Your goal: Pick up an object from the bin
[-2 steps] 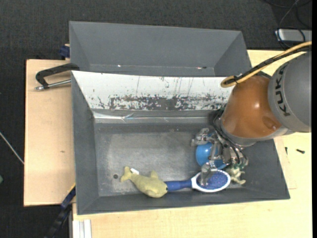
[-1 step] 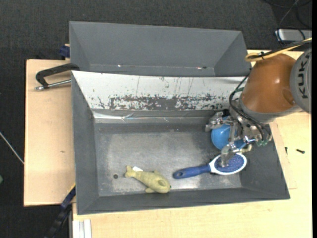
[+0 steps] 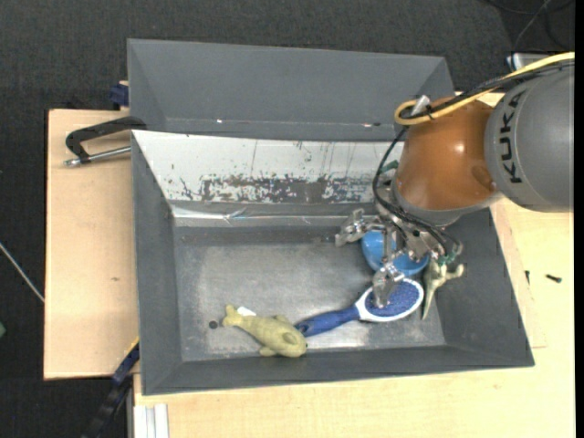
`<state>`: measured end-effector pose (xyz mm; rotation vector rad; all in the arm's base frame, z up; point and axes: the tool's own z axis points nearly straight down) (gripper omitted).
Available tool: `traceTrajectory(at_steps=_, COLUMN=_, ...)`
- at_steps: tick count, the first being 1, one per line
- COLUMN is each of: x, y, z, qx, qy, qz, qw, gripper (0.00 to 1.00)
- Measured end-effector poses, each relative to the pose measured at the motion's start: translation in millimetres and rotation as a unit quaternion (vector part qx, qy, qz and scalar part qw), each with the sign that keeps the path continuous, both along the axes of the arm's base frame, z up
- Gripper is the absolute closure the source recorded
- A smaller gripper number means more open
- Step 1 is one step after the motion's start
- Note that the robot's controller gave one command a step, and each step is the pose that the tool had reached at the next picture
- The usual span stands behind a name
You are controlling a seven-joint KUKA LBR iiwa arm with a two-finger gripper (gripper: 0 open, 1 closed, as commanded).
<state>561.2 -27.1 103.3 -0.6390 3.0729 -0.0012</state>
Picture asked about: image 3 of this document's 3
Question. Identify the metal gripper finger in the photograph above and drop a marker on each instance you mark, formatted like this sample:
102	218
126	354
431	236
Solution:
384	285
355	229

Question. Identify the blue and white brush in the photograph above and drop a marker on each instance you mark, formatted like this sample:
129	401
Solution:
401	301

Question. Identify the blue cup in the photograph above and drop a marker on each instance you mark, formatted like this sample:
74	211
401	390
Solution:
373	249

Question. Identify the green toy dinosaur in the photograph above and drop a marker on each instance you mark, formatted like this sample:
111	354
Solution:
433	281

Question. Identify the grey metal bin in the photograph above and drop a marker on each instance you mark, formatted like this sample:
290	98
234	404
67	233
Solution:
274	272

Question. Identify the green toy fish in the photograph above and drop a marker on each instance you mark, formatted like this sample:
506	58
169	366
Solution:
269	331

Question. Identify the small black screw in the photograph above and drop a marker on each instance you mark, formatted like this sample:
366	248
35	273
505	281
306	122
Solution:
554	279

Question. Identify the pale wood board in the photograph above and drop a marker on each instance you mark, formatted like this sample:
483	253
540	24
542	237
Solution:
86	253

